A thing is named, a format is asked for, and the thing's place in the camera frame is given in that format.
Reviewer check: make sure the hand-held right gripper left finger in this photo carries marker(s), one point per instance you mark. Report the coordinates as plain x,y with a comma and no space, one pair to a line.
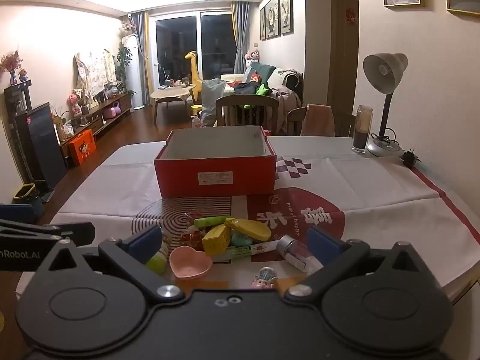
144,240

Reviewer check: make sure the glass sliding door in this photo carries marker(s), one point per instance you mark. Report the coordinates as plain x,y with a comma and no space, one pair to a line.
176,48

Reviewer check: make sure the blue bin yellow rim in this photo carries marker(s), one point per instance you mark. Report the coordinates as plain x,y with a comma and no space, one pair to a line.
28,195

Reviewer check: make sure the vase with pink flowers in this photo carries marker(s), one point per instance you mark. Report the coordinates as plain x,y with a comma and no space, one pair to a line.
11,67

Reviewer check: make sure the yellow toy block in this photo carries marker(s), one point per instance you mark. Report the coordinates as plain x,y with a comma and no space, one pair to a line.
215,242

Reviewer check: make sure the brown wooden door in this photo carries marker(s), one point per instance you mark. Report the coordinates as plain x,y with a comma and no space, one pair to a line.
343,63

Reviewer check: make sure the pink blanket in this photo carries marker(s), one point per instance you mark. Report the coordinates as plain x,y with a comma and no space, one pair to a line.
288,101

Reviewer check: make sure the small bottle green cap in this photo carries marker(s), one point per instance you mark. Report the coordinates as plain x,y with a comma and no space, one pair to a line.
155,264

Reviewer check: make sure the white printed cloth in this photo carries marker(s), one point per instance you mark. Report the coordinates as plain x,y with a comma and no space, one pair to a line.
93,71

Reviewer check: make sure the black water dispenser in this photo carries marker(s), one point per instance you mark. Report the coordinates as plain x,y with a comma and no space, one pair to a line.
17,97

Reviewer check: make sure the white red printed tablecloth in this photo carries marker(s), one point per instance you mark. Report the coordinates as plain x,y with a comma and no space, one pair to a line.
375,195

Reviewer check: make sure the pink toy bag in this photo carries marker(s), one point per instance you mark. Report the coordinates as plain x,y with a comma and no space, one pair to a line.
112,111

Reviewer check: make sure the small yellow stool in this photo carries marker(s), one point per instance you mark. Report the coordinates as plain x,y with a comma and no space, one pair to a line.
196,108

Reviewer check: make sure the red cardboard box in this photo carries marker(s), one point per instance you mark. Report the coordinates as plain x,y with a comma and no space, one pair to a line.
213,174

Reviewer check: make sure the light wooden coffee table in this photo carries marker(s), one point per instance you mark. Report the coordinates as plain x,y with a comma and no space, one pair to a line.
172,93

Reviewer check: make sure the pink heart bowl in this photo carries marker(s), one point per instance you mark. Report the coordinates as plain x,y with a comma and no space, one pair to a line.
187,266

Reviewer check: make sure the orange cardboard box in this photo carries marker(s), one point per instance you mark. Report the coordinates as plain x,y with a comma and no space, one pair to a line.
82,148

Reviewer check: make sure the glass jar metal lid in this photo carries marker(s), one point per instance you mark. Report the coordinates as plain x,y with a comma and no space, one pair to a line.
296,251

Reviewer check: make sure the red door ornament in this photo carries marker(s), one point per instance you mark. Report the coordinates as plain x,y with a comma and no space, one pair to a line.
351,15

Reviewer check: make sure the teal pillow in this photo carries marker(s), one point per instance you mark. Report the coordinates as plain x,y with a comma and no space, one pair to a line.
264,71

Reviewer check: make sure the green potted plant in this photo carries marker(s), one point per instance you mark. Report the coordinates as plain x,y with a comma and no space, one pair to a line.
123,60

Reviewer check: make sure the pink towel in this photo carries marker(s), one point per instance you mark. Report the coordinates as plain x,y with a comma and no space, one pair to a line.
318,120

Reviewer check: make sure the grey curtain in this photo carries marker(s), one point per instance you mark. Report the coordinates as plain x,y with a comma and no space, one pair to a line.
141,60
240,37

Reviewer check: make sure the pink plush toy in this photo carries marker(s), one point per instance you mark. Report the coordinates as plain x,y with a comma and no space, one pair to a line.
250,55

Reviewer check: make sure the wooden slatted chair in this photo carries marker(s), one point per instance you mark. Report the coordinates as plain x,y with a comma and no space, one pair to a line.
245,103

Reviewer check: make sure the wooden TV cabinet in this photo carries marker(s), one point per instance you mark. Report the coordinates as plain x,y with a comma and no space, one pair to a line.
112,103

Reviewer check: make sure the white green-print marker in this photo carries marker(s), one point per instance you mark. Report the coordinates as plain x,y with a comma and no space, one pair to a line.
247,250

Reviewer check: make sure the green garment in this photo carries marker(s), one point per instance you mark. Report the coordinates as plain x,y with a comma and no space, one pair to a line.
263,90

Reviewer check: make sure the green plastic tube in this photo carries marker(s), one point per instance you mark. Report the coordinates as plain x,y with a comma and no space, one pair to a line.
210,221

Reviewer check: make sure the light sofa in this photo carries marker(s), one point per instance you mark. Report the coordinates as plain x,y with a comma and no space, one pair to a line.
279,78

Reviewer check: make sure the black tall appliance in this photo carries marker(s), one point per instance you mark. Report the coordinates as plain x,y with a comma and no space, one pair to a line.
41,146

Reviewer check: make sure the clear plastic bottle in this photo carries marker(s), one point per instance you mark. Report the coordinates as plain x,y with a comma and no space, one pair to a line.
196,122

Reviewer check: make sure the pink flower bouquet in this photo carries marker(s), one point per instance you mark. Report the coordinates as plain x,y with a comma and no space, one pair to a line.
127,25

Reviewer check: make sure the black power plug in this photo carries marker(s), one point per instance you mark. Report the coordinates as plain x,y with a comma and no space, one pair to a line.
410,157

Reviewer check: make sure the dark garment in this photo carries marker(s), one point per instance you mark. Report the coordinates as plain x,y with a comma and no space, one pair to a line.
245,88

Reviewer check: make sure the pink doll figurine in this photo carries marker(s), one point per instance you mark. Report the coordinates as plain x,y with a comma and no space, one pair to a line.
74,105

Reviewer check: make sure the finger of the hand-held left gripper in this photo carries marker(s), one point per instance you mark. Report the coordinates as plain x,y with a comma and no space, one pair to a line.
75,231
17,213

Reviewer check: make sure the glass tumbler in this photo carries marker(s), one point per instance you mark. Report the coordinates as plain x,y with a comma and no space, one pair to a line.
360,138

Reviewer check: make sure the teal round toy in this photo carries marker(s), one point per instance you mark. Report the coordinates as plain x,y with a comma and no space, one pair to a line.
240,240

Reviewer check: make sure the black framed wall picture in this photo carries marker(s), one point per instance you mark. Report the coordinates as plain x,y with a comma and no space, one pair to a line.
286,9
263,24
272,17

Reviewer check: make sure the white standing air conditioner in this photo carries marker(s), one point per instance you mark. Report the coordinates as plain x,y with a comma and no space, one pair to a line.
135,75

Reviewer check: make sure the grey desk lamp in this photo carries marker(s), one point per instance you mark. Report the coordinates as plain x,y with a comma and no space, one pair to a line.
384,71

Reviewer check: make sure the yellow oval case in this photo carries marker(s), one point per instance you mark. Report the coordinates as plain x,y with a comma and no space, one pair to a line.
251,230

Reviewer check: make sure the red small toy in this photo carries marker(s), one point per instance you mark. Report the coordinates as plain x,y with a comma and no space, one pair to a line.
193,240

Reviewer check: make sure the white plastic bag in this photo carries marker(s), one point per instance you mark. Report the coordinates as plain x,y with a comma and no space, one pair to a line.
212,97

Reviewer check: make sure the small pink doll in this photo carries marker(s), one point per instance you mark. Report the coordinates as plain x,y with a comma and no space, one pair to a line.
264,277

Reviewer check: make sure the yellow giraffe toy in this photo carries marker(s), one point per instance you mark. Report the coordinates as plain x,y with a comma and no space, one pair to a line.
194,78

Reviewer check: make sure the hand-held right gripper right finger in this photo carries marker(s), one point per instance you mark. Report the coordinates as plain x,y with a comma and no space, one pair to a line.
324,242

